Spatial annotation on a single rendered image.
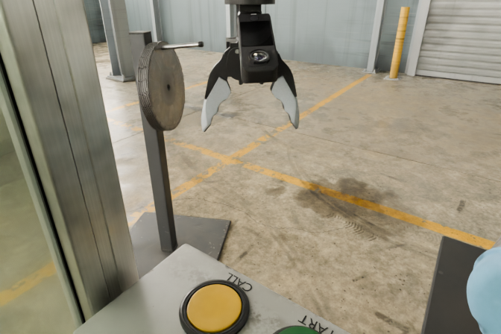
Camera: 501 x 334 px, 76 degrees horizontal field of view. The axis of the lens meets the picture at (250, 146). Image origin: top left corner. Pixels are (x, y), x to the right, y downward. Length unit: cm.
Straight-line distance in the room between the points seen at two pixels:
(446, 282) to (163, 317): 40
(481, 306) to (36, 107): 32
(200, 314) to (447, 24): 558
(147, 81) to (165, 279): 89
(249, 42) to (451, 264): 43
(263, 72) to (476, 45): 537
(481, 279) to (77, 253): 28
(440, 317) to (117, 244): 39
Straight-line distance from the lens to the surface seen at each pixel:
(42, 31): 21
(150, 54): 116
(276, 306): 27
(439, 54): 573
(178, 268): 29
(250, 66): 39
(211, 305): 26
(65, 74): 22
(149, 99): 112
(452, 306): 52
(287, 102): 50
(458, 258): 60
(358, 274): 159
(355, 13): 605
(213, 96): 48
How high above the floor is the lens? 110
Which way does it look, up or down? 25 degrees down
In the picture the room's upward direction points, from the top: straight up
